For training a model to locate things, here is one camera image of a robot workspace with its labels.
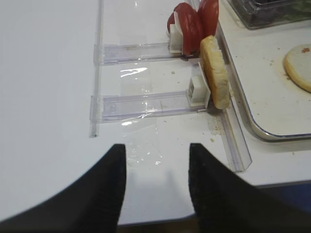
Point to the inner tomato slice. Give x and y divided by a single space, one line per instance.
208 12

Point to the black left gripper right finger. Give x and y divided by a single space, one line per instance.
225 203

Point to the clear plastic salad box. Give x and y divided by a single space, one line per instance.
257 14

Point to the upright bread slice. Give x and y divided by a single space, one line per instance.
215 71

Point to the clear track under tomatoes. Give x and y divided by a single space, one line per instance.
105 55

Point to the bun base on tray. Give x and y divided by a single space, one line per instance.
297 64

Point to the white pusher behind bread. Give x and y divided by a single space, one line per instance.
198 90

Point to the metal serving tray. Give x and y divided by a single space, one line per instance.
276 107

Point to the clear track under bread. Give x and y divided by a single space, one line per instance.
115 108

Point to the white pusher behind tomatoes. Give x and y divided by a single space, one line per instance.
175 34

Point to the clear rail left of tray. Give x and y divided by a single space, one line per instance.
237 152

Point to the clear rail far left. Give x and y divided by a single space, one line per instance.
96 68

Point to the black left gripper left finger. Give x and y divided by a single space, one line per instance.
92 204

